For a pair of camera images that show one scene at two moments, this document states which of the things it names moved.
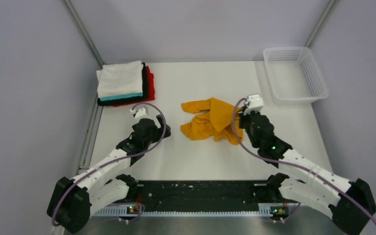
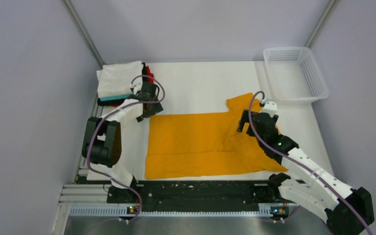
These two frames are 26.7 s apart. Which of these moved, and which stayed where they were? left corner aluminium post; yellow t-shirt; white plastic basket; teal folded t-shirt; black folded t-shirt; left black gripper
Moved: yellow t-shirt; left black gripper
Stayed: teal folded t-shirt; black folded t-shirt; white plastic basket; left corner aluminium post
